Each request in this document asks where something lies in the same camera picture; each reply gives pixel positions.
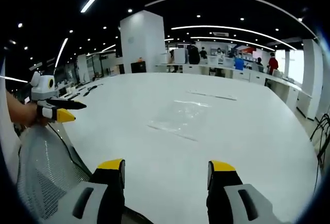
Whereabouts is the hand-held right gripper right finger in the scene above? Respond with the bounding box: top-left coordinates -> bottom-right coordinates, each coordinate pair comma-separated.
207,160 -> 284,224

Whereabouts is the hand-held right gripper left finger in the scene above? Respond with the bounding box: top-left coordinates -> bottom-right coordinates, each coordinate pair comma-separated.
45,158 -> 126,224

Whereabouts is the large clear food packaging bag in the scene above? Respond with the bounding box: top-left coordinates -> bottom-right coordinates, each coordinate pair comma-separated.
146,99 -> 212,142

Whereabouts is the narrow clear food packaging bag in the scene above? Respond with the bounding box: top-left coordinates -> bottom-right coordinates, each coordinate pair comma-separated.
185,89 -> 238,101

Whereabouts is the person's left hand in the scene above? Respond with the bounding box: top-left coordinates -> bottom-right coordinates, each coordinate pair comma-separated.
14,100 -> 49,128

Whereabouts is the grey mesh chair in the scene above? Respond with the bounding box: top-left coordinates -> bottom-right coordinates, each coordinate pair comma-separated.
16,125 -> 93,220

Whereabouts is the black box device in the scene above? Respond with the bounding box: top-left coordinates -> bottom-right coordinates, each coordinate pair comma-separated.
130,61 -> 148,74

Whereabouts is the long white counter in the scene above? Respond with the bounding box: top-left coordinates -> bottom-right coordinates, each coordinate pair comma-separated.
154,63 -> 313,119

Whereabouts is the bundle of black cables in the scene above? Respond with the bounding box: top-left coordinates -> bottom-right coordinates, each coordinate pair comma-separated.
310,113 -> 330,169

